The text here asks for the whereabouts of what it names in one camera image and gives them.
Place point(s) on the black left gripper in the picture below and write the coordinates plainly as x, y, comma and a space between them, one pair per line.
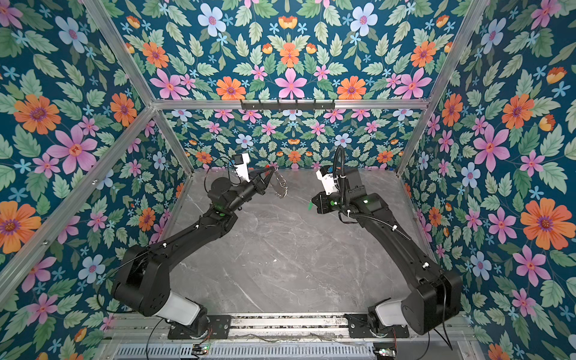
255, 183

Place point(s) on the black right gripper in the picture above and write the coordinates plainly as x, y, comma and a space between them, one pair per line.
322, 202

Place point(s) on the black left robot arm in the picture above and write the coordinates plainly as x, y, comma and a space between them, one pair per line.
142, 281

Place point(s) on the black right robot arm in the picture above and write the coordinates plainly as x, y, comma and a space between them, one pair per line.
435, 293

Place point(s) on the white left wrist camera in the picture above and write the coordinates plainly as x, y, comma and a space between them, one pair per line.
240, 163

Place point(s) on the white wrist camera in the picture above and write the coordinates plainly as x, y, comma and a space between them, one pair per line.
240, 163
326, 177

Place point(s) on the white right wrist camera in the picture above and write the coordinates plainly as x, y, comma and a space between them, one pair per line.
326, 177

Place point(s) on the black hook rail on frame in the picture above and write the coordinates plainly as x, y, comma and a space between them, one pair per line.
281, 105

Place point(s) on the aluminium frame horizontal rear bar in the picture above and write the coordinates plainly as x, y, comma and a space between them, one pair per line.
188, 104

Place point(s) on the aluminium frame bar left side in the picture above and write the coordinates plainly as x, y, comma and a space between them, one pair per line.
33, 251

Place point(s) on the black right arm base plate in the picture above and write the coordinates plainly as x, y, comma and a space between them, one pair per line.
359, 327

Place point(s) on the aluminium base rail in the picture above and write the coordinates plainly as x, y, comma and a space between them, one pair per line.
276, 327

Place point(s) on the white vented cable duct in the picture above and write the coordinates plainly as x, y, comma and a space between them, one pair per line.
246, 351

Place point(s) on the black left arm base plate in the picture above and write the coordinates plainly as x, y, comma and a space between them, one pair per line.
208, 326

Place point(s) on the aluminium frame post right rear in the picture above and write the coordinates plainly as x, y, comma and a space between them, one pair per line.
470, 21

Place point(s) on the aluminium frame post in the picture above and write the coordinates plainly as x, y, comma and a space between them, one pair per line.
111, 34
470, 21

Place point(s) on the aluminium frame post left rear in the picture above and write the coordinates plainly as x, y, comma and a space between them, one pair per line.
111, 34

